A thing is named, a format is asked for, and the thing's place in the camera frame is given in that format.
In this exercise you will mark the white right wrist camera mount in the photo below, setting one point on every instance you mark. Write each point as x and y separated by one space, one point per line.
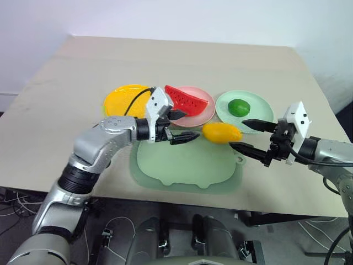
299 118

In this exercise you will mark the pink plate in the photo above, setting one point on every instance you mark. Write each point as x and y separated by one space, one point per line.
205 116

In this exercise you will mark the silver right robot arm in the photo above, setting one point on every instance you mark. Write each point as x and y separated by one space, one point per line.
328 154

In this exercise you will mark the pale green mat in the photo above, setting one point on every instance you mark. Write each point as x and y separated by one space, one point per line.
187 165

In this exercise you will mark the grey rounded robot leg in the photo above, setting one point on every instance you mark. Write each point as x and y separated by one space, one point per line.
147 243
218 243

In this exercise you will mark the pale green plate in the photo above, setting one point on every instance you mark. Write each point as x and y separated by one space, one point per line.
260 109

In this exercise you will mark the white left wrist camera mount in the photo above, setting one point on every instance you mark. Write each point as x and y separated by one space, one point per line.
158 102

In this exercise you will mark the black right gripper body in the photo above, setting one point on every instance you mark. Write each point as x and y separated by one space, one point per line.
281 138

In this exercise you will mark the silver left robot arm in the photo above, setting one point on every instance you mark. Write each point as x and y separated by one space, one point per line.
91 143

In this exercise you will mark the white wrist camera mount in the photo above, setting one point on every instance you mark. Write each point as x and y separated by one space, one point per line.
158 102
299 118

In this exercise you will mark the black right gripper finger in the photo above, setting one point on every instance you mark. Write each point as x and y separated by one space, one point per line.
259 125
248 151

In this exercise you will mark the red watermelon slice toy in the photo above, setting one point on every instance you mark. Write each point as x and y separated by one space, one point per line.
187 102

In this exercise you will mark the yellow mango toy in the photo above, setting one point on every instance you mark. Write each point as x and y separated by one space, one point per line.
220 133

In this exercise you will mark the yellow plate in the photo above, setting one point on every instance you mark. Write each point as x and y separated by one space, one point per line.
121 99

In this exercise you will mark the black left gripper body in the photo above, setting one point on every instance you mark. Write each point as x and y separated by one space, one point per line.
161 129

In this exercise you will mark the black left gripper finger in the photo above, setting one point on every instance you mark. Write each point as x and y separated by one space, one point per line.
184 137
177 114

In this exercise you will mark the green lime toy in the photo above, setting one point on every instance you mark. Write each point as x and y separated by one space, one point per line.
238 107

